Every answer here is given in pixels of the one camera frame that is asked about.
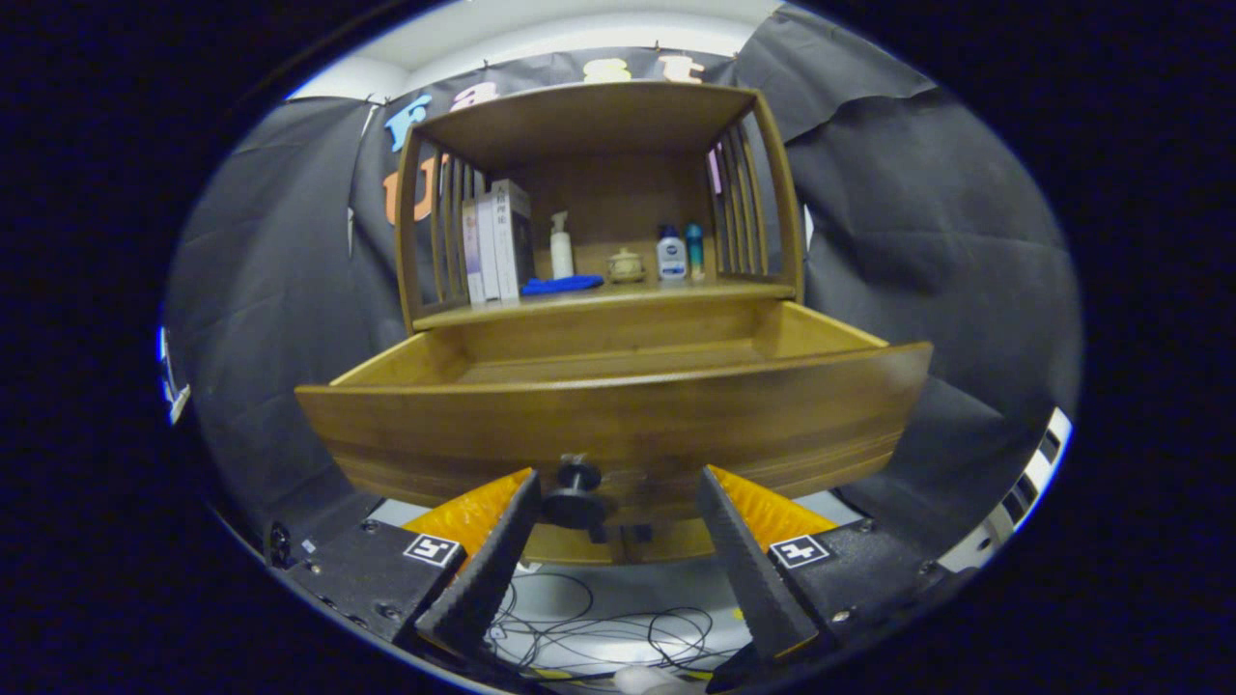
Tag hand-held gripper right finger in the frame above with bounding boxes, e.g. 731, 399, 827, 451
696, 464, 953, 669

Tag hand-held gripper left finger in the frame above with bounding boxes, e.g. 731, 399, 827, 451
266, 467, 544, 667

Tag wooden drawer with black knob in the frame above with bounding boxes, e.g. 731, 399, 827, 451
295, 301, 936, 543

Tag wooden cabinet door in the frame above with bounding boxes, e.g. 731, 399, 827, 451
623, 521, 717, 564
521, 526, 625, 567

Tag wooden countertop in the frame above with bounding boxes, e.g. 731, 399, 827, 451
413, 277, 799, 330

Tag wooden cabinet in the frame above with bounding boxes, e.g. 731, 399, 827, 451
391, 80, 807, 567

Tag blue cloth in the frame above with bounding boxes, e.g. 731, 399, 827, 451
520, 274, 606, 297

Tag pale purple book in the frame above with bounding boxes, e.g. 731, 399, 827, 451
462, 198, 485, 307

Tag thin white book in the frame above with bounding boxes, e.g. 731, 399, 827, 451
476, 190, 504, 304

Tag white bottle with blue cap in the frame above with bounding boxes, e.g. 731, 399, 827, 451
657, 225, 688, 283

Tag white pump bottle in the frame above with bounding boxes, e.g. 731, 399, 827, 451
549, 211, 576, 282

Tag white and black book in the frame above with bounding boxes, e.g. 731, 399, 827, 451
490, 179, 537, 302

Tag black backdrop cloth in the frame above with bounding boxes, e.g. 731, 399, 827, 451
164, 5, 1082, 572

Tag white and blue equipment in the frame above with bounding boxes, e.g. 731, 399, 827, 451
157, 326, 192, 427

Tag black cables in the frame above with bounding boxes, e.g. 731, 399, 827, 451
483, 570, 756, 682

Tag white frame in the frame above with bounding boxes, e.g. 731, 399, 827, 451
941, 405, 1075, 576

